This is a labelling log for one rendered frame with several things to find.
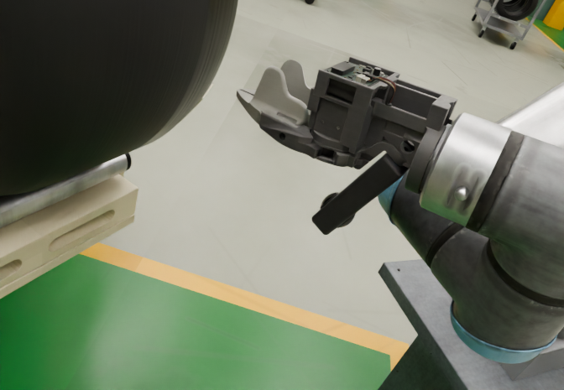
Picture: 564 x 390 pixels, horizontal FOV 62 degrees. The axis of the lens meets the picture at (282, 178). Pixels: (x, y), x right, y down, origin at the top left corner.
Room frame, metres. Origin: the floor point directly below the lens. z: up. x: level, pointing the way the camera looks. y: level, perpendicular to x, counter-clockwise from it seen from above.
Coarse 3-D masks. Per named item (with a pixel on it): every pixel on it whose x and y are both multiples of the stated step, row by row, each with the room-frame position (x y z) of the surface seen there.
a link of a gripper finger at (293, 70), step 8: (288, 64) 0.46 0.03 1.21; (296, 64) 0.46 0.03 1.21; (288, 72) 0.46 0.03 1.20; (296, 72) 0.46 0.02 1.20; (288, 80) 0.46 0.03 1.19; (296, 80) 0.45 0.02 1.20; (304, 80) 0.45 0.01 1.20; (288, 88) 0.45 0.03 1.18; (296, 88) 0.45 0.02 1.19; (304, 88) 0.45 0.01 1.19; (296, 96) 0.45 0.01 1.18; (304, 96) 0.45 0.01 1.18
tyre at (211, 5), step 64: (0, 0) 0.33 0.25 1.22; (64, 0) 0.35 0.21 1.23; (128, 0) 0.40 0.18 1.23; (192, 0) 0.47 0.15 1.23; (0, 64) 0.33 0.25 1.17; (64, 64) 0.35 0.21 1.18; (128, 64) 0.40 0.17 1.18; (192, 64) 0.49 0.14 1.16; (0, 128) 0.33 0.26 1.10; (64, 128) 0.36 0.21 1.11; (128, 128) 0.44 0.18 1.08; (0, 192) 0.38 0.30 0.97
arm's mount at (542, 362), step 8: (552, 344) 0.77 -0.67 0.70; (560, 344) 0.78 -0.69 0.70; (544, 352) 0.74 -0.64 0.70; (552, 352) 0.76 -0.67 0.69; (560, 352) 0.77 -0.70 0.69; (536, 360) 0.74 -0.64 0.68; (544, 360) 0.75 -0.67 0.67; (552, 360) 0.77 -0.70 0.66; (560, 360) 0.79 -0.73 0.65; (504, 368) 0.75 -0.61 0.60; (512, 368) 0.74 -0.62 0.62; (520, 368) 0.73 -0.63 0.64; (528, 368) 0.74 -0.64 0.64; (536, 368) 0.76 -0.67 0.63; (544, 368) 0.78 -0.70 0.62; (552, 368) 0.80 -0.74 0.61; (512, 376) 0.73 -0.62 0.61; (520, 376) 0.74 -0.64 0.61; (528, 376) 0.76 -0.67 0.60
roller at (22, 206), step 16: (112, 160) 0.58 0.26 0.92; (128, 160) 0.61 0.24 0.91; (80, 176) 0.52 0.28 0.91; (96, 176) 0.54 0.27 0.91; (112, 176) 0.58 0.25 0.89; (32, 192) 0.46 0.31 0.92; (48, 192) 0.47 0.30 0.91; (64, 192) 0.49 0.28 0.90; (0, 208) 0.41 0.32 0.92; (16, 208) 0.43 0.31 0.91; (32, 208) 0.45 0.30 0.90; (0, 224) 0.40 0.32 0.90
